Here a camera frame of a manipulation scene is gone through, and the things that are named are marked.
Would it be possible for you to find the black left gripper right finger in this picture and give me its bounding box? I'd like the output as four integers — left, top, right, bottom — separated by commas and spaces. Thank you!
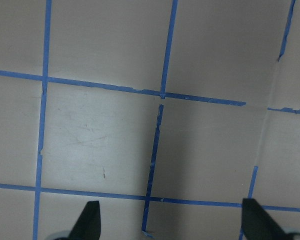
241, 198, 300, 240

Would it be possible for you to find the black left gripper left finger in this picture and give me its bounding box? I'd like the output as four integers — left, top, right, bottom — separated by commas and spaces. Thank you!
67, 201, 101, 240

